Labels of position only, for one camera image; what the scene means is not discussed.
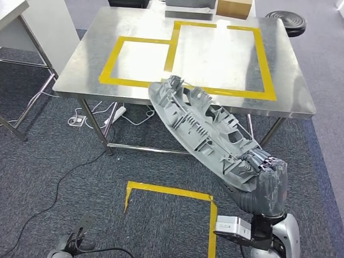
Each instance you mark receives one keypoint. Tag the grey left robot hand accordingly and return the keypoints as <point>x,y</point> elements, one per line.
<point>59,253</point>

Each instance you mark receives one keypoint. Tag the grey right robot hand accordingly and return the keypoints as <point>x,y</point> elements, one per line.
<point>271,192</point>

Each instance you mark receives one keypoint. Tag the grey plastic wheel hubcap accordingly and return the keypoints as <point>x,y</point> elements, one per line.
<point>193,124</point>

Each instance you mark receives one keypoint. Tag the stainless steel workbench table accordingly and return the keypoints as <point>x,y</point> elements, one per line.
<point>81,71</point>

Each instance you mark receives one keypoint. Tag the yellow floor tape marking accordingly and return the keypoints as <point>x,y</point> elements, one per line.
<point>167,189</point>

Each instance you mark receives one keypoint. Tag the white power strip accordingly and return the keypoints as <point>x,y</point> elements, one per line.
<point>118,113</point>

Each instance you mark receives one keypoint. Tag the black round stool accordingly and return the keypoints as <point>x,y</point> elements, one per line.
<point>286,21</point>

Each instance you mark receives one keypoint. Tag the brown cardboard box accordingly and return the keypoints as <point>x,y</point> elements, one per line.
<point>234,9</point>

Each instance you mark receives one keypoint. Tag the grey laptop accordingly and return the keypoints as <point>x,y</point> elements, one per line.
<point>188,14</point>

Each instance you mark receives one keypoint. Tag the white cabinet panel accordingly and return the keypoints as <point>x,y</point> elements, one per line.
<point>53,32</point>

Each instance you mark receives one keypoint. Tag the stainless steel side table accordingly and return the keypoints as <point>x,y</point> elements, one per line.
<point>10,9</point>

